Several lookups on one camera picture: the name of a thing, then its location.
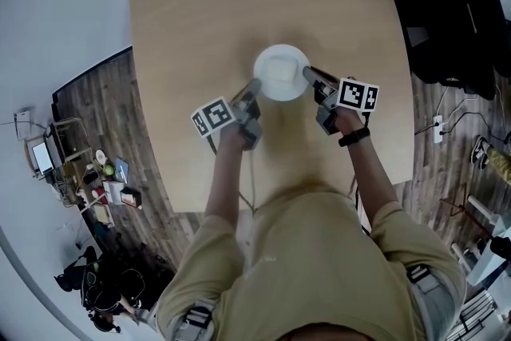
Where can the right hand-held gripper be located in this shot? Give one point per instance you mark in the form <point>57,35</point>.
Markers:
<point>357,96</point>

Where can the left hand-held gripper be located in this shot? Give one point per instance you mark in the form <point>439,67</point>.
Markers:
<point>247,120</point>

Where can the white plate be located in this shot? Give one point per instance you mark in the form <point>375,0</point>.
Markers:
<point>281,91</point>

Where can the person's right forearm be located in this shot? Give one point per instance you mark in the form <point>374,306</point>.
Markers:
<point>369,171</point>

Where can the person's left forearm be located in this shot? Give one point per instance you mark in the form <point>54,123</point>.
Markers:
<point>227,175</point>

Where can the beige wooden desk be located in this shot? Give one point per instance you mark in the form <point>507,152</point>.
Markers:
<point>199,32</point>

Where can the black wristband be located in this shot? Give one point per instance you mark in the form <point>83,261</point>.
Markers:
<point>354,136</point>

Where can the black office chair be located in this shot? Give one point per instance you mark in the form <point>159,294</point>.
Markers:
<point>439,32</point>

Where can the white power strip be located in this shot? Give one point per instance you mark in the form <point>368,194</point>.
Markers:
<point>438,128</point>

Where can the blue book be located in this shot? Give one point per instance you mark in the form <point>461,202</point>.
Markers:
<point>122,169</point>

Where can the orange tissue box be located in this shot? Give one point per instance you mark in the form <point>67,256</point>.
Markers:
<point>131,197</point>

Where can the green ball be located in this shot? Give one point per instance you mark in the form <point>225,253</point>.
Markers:
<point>109,170</point>

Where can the white bowl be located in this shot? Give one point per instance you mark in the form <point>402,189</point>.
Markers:
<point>100,157</point>

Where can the person's khaki shirt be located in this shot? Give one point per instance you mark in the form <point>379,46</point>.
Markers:
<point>311,259</point>

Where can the wooden stool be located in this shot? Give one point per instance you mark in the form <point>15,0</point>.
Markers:
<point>70,139</point>

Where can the red tripod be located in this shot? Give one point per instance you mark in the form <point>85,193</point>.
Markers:
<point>459,207</point>

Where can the open laptop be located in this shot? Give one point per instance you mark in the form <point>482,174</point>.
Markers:
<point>42,157</point>

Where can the white side table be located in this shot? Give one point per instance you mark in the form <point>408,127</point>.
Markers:
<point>491,255</point>

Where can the black backpack pile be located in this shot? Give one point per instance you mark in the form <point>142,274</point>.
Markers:
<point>100,291</point>

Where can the white metal rack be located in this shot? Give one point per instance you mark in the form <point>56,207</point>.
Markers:
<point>479,315</point>

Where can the white wall box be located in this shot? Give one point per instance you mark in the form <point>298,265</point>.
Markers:
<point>23,124</point>

